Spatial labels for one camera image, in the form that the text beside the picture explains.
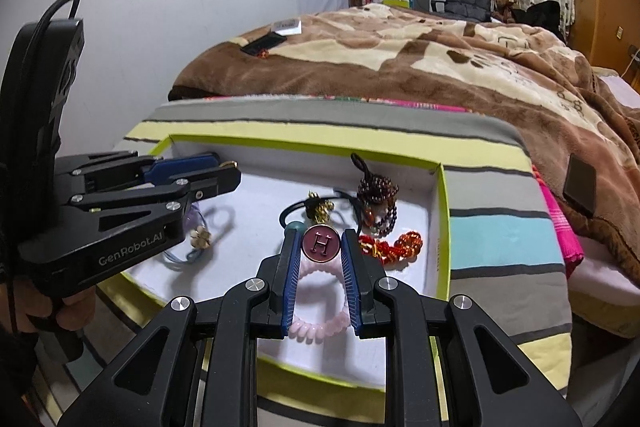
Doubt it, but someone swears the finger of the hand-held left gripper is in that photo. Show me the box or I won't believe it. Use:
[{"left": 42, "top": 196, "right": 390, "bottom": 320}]
[
  {"left": 54, "top": 150, "right": 222, "bottom": 188},
  {"left": 60, "top": 166, "right": 242, "bottom": 228}
]

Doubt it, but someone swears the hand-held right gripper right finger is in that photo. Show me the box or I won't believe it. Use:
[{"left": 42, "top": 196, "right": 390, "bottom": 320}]
[{"left": 340, "top": 229, "right": 583, "bottom": 427}]

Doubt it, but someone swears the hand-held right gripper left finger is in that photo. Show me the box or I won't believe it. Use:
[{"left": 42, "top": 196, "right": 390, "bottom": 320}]
[{"left": 57, "top": 227, "right": 304, "bottom": 427}]

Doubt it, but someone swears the purple spiral hair tie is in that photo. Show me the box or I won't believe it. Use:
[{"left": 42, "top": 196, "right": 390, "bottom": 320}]
[{"left": 182, "top": 202, "right": 203, "bottom": 229}]

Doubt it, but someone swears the green shallow cardboard box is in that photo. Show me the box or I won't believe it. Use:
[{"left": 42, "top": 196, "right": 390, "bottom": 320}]
[{"left": 120, "top": 134, "right": 452, "bottom": 408}]

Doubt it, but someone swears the pink spiral hair tie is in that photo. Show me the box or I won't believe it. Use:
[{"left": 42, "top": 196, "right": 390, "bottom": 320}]
[{"left": 287, "top": 257, "right": 351, "bottom": 345}]

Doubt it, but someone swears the round maroon enamel charm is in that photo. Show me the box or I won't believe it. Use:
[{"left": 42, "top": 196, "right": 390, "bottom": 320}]
[{"left": 302, "top": 223, "right": 342, "bottom": 262}]

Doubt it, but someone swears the person's left forearm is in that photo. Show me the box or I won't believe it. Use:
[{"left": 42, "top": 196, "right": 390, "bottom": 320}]
[{"left": 0, "top": 267, "right": 46, "bottom": 413}]

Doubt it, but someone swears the person's left hand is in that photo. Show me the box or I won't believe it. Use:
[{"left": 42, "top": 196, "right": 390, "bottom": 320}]
[{"left": 55, "top": 291, "right": 97, "bottom": 333}]

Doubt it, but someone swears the black smartphone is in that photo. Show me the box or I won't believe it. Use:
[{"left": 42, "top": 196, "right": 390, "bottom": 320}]
[{"left": 240, "top": 32, "right": 288, "bottom": 58}]

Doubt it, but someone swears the small white box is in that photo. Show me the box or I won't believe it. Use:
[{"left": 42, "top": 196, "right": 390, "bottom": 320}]
[{"left": 270, "top": 19, "right": 303, "bottom": 36}]

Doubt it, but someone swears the brown printed blanket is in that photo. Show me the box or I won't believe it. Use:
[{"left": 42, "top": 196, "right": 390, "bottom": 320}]
[{"left": 167, "top": 4, "right": 640, "bottom": 283}]

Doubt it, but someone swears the black rectangular case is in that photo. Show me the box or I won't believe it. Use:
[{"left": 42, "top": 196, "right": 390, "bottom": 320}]
[{"left": 562, "top": 153, "right": 598, "bottom": 217}]

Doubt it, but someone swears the brown teddy bear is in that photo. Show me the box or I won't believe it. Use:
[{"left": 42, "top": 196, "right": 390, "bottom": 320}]
[{"left": 490, "top": 0, "right": 518, "bottom": 24}]

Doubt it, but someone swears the black clothing pile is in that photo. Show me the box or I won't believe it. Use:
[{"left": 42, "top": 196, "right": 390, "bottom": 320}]
[{"left": 515, "top": 0, "right": 563, "bottom": 40}]

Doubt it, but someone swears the orange red bead bracelet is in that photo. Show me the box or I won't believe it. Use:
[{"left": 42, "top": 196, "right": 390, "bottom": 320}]
[{"left": 357, "top": 231, "right": 423, "bottom": 267}]

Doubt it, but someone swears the blue hair tie gold clover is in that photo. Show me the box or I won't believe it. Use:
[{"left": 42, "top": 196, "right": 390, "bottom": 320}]
[{"left": 162, "top": 206, "right": 236, "bottom": 266}]

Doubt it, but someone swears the black hair tie with charms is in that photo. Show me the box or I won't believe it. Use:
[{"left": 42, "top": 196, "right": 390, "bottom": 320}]
[{"left": 279, "top": 189, "right": 363, "bottom": 233}]

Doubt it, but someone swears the dark red bead bracelet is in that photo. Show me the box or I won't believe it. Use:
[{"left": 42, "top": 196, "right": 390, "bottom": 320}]
[{"left": 350, "top": 153, "right": 401, "bottom": 238}]

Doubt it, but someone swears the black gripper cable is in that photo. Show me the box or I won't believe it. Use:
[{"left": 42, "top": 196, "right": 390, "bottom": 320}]
[{"left": 27, "top": 0, "right": 83, "bottom": 38}]

